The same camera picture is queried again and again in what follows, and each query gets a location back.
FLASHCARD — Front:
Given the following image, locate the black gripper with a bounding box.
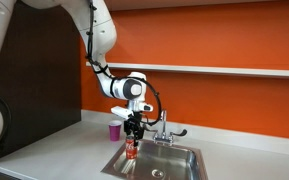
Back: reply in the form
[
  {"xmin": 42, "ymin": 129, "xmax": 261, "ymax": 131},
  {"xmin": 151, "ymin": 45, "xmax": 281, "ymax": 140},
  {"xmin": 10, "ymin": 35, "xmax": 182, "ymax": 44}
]
[{"xmin": 123, "ymin": 112, "xmax": 145, "ymax": 148}]

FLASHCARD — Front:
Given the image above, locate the red cola can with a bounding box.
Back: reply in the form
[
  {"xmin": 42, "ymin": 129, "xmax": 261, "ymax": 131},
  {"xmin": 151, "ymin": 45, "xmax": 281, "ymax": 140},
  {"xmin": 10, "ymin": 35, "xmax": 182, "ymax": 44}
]
[{"xmin": 125, "ymin": 135, "xmax": 139, "ymax": 160}]

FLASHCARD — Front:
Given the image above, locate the stainless steel sink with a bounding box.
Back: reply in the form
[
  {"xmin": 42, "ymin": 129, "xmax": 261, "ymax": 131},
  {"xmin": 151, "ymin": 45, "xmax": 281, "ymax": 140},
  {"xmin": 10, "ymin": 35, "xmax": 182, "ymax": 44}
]
[{"xmin": 101, "ymin": 136, "xmax": 209, "ymax": 180}]

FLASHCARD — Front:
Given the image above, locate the purple plastic cup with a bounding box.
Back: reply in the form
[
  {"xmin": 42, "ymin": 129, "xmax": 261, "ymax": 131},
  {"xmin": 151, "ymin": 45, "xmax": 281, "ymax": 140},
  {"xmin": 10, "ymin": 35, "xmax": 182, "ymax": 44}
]
[{"xmin": 108, "ymin": 120, "xmax": 123, "ymax": 142}]

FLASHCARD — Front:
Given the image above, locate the dark wood cabinet panel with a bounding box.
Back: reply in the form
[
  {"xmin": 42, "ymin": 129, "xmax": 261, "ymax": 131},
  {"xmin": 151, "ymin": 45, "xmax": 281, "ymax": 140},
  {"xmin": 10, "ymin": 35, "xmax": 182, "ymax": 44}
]
[{"xmin": 0, "ymin": 0, "xmax": 83, "ymax": 160}]

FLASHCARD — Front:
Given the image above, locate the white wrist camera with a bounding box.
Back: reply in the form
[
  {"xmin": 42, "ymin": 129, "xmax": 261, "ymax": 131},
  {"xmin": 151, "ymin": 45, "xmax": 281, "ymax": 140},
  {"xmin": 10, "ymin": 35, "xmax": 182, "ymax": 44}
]
[{"xmin": 110, "ymin": 105, "xmax": 135, "ymax": 120}]

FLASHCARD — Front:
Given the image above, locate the chrome faucet with handles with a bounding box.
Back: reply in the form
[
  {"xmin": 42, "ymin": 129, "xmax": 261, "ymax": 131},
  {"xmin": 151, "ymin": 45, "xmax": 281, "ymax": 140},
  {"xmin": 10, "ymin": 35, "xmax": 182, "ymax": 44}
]
[{"xmin": 142, "ymin": 108, "xmax": 188, "ymax": 147}]

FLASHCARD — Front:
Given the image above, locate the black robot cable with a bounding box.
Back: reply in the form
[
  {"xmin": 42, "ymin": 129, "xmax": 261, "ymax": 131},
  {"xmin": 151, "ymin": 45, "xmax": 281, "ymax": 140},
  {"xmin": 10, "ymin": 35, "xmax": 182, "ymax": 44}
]
[{"xmin": 85, "ymin": 0, "xmax": 164, "ymax": 127}]

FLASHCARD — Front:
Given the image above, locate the thin white wall shelf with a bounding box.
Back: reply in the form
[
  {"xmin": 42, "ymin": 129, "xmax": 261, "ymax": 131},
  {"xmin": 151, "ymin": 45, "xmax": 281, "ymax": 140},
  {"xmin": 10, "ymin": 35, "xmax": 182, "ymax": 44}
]
[{"xmin": 85, "ymin": 61, "xmax": 289, "ymax": 80}]

